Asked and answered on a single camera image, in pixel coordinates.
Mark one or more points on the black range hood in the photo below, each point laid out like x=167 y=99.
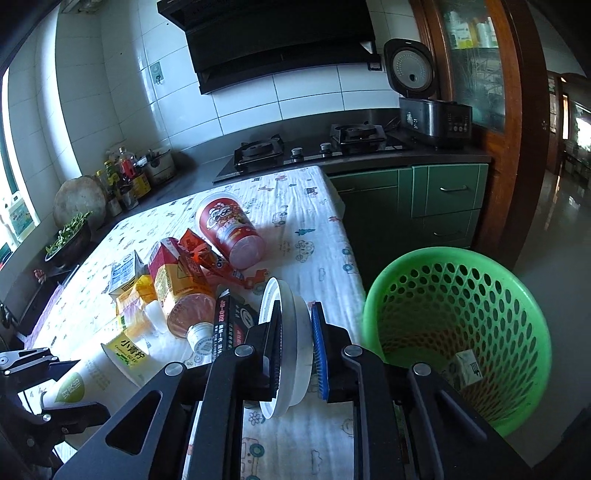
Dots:
x=277 y=37

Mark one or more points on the orange juice carton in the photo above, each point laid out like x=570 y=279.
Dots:
x=171 y=272

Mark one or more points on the black gas stove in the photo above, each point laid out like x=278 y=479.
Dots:
x=304 y=152

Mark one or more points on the red printed cup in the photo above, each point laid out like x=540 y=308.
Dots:
x=226 y=230

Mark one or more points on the printed tablecloth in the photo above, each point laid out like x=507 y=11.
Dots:
x=304 y=230

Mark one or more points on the round wooden cutting board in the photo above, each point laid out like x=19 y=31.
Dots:
x=76 y=198

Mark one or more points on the white detergent bottle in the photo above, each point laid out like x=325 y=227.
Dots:
x=18 y=217

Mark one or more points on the wall socket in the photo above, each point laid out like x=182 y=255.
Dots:
x=156 y=71

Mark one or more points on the black box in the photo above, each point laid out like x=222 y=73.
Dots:
x=231 y=323

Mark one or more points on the black rice cooker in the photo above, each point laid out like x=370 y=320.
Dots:
x=434 y=115

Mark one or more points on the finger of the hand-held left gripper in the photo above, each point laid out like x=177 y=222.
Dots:
x=64 y=417
x=27 y=360

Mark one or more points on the white bottle with green logo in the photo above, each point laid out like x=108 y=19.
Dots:
x=78 y=383

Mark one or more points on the wooden glass door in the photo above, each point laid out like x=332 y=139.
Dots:
x=512 y=115

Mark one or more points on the clear plastic bottle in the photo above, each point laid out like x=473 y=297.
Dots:
x=194 y=318

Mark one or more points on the bowl of green vegetables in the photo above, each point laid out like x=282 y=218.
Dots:
x=67 y=240

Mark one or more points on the torn red cardboard wrapper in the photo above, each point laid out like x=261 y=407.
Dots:
x=198 y=258

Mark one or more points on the green plastic basket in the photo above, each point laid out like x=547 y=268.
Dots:
x=461 y=253

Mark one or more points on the green kitchen cabinet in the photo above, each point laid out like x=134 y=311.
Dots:
x=415 y=198

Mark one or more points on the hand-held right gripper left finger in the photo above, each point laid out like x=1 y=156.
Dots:
x=273 y=355

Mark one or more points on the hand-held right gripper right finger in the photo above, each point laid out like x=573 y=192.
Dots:
x=318 y=350

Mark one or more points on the yellow packet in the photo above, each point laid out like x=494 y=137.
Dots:
x=138 y=295

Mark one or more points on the group of condiment bottles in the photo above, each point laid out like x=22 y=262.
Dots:
x=124 y=180

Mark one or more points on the small white carton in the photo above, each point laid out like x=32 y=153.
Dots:
x=464 y=369

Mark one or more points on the white green milk carton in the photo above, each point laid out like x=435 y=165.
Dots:
x=124 y=272

